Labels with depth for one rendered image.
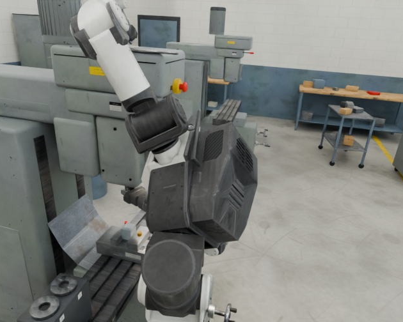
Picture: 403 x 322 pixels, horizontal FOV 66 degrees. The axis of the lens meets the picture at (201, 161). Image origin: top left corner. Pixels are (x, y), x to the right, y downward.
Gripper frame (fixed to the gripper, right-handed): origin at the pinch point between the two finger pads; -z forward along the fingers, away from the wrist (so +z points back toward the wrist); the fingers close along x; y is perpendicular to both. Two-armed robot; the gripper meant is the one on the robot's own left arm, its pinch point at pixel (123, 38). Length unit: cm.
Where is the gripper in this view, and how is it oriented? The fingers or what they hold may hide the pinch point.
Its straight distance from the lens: 135.0
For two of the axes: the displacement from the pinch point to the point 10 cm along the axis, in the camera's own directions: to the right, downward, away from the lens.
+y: 0.7, -9.9, 1.2
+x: 10.0, 0.7, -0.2
